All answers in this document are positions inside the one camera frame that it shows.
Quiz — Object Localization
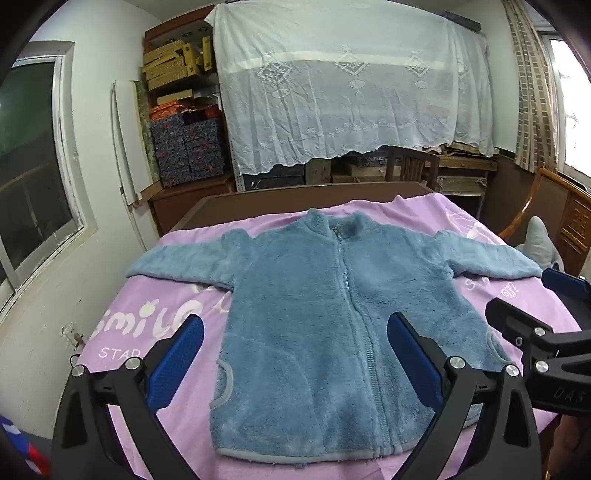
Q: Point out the blue fleece jacket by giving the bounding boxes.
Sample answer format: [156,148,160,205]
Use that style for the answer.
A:
[130,210,541,464]

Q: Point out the grey pillow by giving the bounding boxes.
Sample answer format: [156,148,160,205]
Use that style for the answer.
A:
[516,216,564,272]

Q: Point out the beige patterned curtain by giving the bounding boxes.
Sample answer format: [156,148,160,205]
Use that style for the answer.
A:
[502,0,557,173]

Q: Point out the low brown wooden cabinet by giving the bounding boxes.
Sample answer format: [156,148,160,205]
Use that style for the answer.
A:
[148,174,235,236]

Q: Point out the brown bed footboard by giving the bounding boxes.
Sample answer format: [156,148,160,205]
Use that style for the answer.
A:
[172,181,433,231]

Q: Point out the dark wooden chair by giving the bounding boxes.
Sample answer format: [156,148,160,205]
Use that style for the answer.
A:
[385,146,440,191]

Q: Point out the bright right window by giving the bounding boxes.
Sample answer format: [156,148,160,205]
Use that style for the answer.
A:
[542,34,590,191]

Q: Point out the left aluminium window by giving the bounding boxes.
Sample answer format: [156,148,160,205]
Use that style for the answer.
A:
[1,41,95,304]

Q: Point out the white leaning board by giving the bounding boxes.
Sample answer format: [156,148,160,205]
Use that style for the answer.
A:
[112,80,158,207]

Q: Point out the floral storage boxes stack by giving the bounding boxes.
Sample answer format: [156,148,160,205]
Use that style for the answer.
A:
[150,101,226,188]

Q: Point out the white lace cover cloth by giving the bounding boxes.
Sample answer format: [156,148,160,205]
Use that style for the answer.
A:
[207,1,494,175]

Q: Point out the yellow woven boxes stack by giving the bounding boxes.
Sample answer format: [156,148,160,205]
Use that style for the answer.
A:
[142,36,213,91]

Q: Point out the wooden armchair frame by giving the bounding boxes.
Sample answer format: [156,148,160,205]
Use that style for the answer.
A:
[498,167,590,279]

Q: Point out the wall power socket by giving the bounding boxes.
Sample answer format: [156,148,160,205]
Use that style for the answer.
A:
[61,322,85,350]

